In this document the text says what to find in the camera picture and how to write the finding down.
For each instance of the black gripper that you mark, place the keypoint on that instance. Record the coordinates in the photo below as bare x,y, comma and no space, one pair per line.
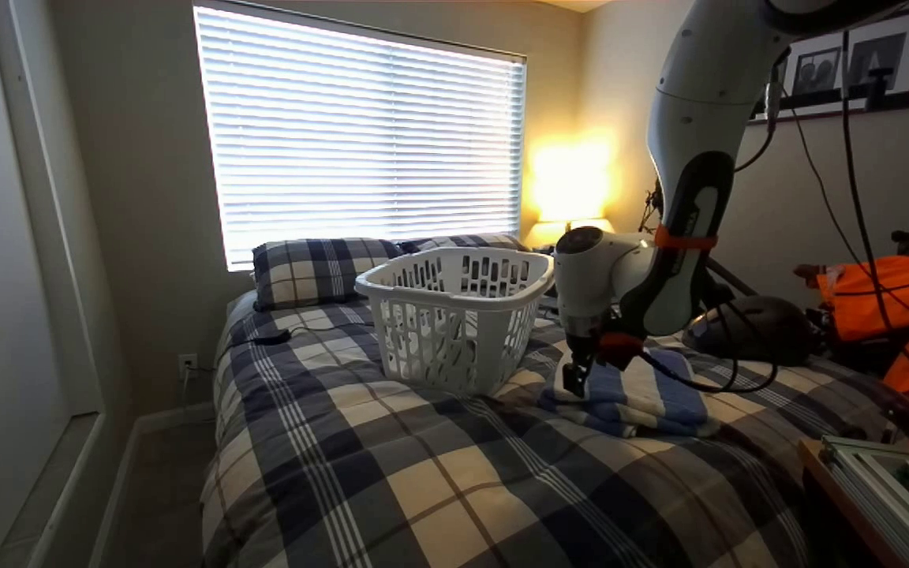
582,347

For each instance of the blue white striped towel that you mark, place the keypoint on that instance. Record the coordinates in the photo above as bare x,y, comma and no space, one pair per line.
676,406

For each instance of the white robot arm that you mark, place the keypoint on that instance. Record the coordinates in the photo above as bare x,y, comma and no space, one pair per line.
696,95

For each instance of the white plastic laundry basket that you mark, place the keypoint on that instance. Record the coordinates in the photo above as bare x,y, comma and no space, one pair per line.
443,296

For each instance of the flat plaid pillow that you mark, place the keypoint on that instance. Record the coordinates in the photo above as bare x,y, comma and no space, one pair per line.
476,240

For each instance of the plaid comforter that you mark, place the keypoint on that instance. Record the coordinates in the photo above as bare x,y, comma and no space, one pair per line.
423,485

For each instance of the glowing table lamp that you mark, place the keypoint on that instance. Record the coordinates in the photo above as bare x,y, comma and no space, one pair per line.
569,183

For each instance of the black bag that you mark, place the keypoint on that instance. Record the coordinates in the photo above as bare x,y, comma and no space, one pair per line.
772,330

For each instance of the large plaid pillow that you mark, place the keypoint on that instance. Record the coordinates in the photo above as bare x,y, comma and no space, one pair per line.
314,271

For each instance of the small black object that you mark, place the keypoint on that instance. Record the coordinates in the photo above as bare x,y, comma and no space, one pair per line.
270,334

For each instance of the white window blinds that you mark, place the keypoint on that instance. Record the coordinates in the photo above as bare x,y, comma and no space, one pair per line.
371,126

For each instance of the orange cloth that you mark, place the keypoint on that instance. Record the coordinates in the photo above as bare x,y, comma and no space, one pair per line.
897,294

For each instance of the white closet door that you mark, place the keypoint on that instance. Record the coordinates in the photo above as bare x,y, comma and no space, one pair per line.
2,262

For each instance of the white wall outlet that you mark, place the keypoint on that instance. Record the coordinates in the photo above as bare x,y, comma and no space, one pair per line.
187,363

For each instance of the small black picture frame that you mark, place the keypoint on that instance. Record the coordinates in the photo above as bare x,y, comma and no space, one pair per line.
820,72

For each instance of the large black picture frame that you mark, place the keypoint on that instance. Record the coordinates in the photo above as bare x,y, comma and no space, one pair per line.
882,52

